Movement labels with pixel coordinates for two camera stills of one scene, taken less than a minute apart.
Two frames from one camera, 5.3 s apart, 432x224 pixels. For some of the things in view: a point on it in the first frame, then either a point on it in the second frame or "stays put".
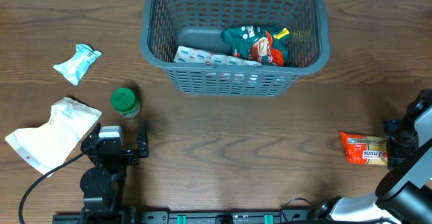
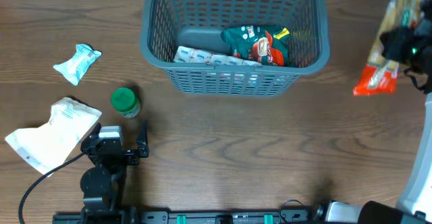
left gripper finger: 142,141 stays put
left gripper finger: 95,133 stays put
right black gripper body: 403,140 -> 408,48
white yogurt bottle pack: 183,54 stays put
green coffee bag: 266,44 stays put
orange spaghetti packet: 364,150 -> 380,74
